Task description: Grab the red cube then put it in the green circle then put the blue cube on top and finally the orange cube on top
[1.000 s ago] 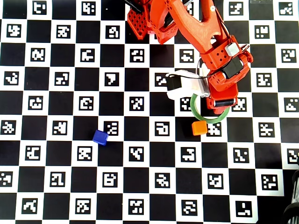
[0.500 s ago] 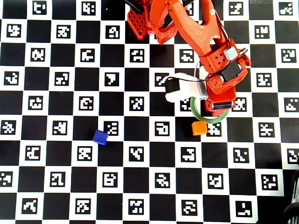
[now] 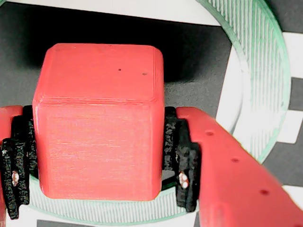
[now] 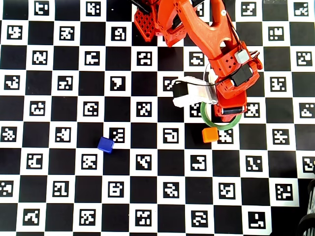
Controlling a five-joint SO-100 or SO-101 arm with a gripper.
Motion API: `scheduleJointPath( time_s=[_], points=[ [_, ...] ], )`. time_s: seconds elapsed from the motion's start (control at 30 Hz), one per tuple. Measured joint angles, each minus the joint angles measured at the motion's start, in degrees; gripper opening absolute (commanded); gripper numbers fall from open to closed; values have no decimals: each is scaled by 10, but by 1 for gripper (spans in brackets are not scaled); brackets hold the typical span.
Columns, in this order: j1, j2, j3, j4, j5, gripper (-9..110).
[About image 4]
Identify black flexible tripod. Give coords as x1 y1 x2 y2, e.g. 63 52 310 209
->
297 166 315 236

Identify black white marker checkerboard mat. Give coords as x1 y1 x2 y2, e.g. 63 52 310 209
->
0 0 315 236

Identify orange cube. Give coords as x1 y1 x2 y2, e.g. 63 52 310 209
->
201 127 219 143

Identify red perforated robot base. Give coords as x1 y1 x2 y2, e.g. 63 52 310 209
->
134 9 156 41

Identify blue cube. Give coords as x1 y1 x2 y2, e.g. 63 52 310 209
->
97 137 115 154

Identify green flat ring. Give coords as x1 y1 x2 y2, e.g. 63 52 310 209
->
200 100 243 130

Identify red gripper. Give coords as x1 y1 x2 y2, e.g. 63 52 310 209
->
213 90 248 123

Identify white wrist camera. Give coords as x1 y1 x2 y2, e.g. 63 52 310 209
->
172 76 219 108

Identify black clamp bar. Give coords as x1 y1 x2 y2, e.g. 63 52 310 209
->
130 0 151 13

